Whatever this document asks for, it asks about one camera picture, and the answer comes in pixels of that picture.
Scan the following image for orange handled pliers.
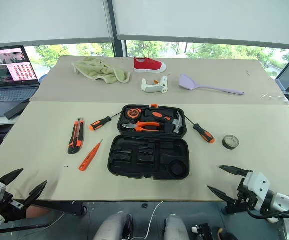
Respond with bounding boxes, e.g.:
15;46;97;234
121;120;162;133

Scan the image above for flat black rectangular device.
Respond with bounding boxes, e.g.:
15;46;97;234
3;100;31;121

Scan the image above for orange voltage tester pen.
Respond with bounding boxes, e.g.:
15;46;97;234
78;139;104;172

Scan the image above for black table frame bar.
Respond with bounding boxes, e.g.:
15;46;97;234
33;199;88;217

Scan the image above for black padded pouch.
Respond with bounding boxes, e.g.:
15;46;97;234
107;102;191;181

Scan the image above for white roller blind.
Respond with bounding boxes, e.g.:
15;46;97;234
111;0;289;52
0;0;116;50

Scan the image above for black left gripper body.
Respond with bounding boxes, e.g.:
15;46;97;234
0;192;29;224

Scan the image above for dark shoe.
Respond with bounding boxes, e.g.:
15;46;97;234
216;227;238;240

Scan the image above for white plastic tape dispenser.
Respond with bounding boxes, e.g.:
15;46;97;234
141;75;170;95

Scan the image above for orange black screwdriver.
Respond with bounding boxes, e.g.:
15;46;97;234
88;111;123;132
184;115;216;145

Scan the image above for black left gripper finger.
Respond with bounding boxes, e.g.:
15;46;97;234
0;168;25;187
22;180;48;208

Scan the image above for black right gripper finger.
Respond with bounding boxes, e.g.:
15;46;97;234
218;165;254;178
207;185;237;208

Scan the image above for claw hammer orange black handle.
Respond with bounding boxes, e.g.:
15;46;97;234
144;109;187;135

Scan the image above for open laptop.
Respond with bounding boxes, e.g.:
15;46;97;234
0;44;41;119

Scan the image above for green towel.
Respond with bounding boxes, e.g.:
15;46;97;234
71;56;132;85

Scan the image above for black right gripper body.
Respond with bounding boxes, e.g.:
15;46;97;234
224;177;260;216

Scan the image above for red canvas shoe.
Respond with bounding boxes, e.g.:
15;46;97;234
133;57;168;74

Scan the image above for dark electrical tape roll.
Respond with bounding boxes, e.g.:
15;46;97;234
222;134;241;151

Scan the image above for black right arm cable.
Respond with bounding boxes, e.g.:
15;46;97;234
246;207;289;224

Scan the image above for purple silicone spatula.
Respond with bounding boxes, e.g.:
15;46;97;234
178;73;246;96

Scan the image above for orange black utility knife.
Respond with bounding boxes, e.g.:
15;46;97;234
67;117;86;155

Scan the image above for black floor device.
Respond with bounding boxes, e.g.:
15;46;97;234
191;223;218;240

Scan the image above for orange black tape measure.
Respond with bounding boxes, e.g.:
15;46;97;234
126;107;142;120

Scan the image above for grey rounded shape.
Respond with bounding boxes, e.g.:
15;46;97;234
92;211;135;240
164;213;193;240

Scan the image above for white floor cable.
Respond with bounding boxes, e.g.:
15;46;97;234
144;200;165;240

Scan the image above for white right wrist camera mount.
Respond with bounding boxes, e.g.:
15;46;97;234
242;171;274;212

